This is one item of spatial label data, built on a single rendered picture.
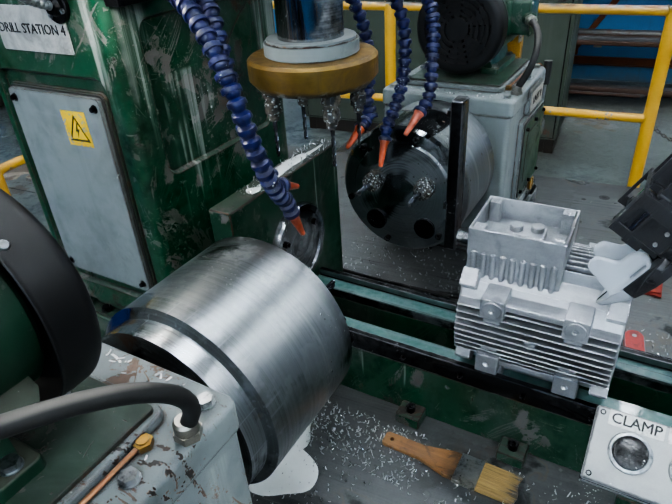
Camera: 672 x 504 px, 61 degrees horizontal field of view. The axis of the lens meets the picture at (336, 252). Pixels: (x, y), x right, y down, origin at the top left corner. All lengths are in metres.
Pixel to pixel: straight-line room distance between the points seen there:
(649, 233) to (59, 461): 0.57
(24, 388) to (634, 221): 0.57
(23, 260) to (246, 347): 0.26
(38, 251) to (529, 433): 0.70
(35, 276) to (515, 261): 0.55
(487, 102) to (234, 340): 0.79
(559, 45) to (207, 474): 3.59
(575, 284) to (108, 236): 0.70
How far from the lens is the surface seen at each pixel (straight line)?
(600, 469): 0.61
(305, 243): 0.99
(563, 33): 3.88
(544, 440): 0.91
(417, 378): 0.91
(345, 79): 0.76
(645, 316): 1.25
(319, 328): 0.65
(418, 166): 1.05
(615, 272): 0.70
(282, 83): 0.76
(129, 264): 0.99
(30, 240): 0.42
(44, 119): 0.98
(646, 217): 0.67
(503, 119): 1.21
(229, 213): 0.82
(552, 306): 0.76
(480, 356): 0.80
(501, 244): 0.75
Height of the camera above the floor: 1.51
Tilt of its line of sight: 31 degrees down
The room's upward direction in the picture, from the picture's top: 4 degrees counter-clockwise
